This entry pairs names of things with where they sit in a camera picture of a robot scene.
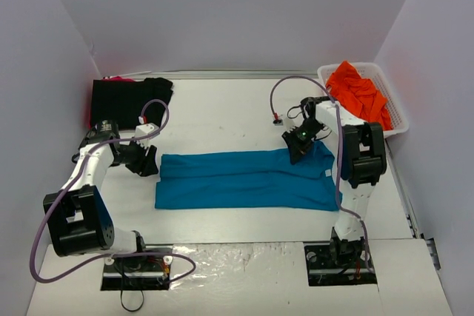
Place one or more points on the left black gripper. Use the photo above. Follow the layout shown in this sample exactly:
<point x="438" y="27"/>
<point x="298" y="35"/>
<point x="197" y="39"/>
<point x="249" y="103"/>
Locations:
<point x="141" y="158"/>

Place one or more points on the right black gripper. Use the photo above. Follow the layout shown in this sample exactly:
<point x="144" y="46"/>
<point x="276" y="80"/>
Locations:
<point x="297" y="144"/>

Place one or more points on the blue t shirt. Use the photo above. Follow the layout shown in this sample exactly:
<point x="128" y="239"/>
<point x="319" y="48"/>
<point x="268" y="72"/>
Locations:
<point x="251" y="179"/>

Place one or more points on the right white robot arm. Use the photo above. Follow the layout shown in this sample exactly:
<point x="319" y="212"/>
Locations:
<point x="360" y="161"/>

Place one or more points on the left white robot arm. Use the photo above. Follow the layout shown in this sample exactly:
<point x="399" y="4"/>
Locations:
<point x="81" y="223"/>

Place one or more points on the folded black t shirt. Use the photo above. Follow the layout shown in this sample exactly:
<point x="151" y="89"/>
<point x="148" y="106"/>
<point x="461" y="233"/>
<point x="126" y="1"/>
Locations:
<point x="123" y="101"/>

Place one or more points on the orange t shirt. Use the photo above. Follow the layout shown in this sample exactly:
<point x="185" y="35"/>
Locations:
<point x="359" y="95"/>

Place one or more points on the folded pink t shirt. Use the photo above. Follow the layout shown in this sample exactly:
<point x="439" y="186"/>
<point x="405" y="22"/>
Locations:
<point x="117" y="79"/>

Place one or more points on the white plastic basket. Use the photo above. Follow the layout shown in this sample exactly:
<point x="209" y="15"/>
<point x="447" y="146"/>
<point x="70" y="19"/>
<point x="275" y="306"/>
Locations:
<point x="376" y="75"/>

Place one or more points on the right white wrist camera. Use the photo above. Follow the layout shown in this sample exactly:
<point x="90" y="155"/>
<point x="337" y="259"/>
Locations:
<point x="284" y="122"/>

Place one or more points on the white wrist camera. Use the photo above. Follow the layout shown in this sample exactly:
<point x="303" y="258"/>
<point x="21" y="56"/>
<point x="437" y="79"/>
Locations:
<point x="284" y="122"/>
<point x="142" y="133"/>

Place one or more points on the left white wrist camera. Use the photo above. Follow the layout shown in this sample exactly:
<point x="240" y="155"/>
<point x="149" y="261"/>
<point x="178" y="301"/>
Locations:
<point x="142" y="133"/>

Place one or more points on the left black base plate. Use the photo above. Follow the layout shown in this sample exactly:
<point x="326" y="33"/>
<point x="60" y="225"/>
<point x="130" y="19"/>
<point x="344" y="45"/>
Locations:
<point x="150" y="273"/>

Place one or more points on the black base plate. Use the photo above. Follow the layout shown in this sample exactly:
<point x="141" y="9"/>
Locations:
<point x="322" y="270"/>
<point x="150" y="273"/>

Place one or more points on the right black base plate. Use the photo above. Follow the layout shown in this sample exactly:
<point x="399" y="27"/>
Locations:
<point x="322" y="270"/>

